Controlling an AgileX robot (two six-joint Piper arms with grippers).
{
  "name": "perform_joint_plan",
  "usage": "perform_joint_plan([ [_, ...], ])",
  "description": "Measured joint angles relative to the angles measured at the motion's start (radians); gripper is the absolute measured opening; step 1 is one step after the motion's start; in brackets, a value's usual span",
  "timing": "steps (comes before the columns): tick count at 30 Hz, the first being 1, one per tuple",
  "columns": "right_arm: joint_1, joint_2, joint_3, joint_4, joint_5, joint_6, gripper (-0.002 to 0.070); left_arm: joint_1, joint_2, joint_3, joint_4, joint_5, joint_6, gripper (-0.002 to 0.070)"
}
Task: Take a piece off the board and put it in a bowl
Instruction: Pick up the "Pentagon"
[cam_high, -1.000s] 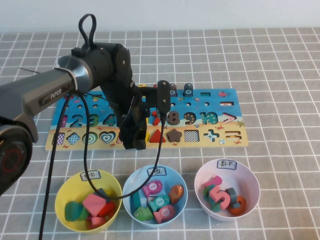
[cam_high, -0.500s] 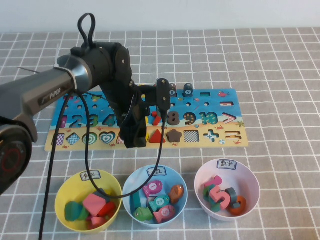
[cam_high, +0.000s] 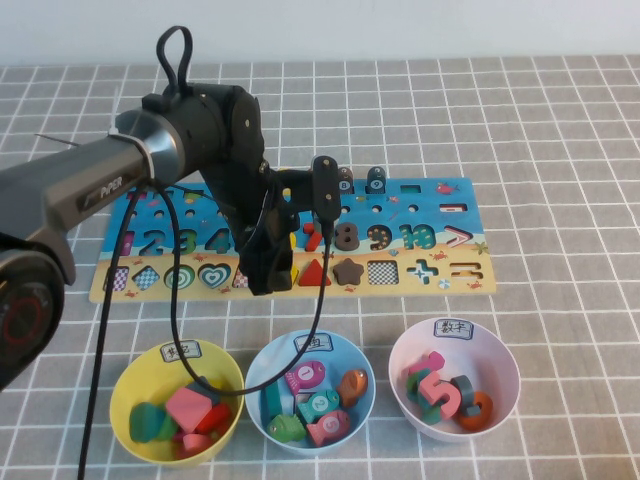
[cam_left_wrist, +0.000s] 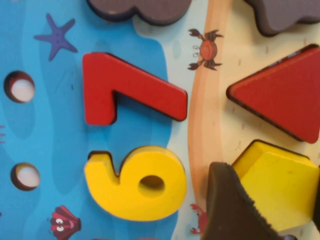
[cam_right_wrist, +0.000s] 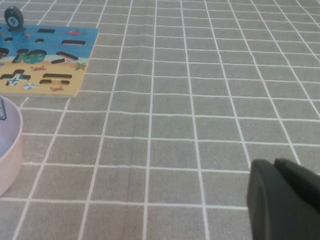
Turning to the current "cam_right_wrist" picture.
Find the pink labelled bowl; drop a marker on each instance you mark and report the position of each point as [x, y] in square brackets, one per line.
[15, 155]

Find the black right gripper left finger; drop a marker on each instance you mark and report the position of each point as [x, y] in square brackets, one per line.
[270, 205]

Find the blue ocean puzzle board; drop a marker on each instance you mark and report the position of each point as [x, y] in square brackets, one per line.
[90, 35]

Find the grey grid tablecloth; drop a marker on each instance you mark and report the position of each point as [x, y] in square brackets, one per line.
[175, 125]

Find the navy wooden fish nine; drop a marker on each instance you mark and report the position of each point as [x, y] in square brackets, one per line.
[15, 11]

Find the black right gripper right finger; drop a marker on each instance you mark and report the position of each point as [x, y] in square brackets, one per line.
[305, 182]

